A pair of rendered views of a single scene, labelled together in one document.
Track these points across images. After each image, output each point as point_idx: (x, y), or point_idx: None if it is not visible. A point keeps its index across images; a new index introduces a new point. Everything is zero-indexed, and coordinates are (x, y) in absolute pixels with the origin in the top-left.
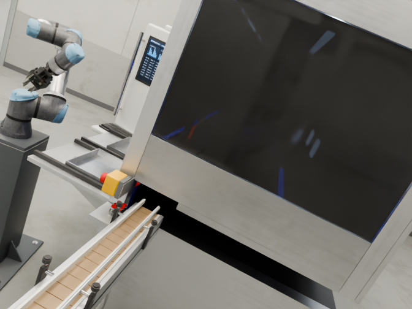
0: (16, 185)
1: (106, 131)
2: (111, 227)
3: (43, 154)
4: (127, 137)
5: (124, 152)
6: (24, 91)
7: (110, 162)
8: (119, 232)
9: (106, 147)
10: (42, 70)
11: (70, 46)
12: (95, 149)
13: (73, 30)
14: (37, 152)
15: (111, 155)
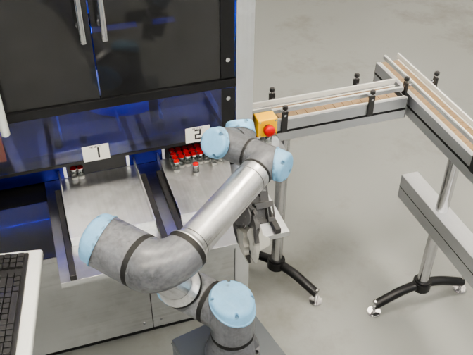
0: None
1: (20, 337)
2: (307, 103)
3: (275, 219)
4: (67, 247)
5: (124, 219)
6: (231, 299)
7: (179, 203)
8: (291, 112)
9: (155, 222)
10: (267, 186)
11: (253, 121)
12: (189, 213)
13: (222, 128)
14: (279, 225)
15: (176, 199)
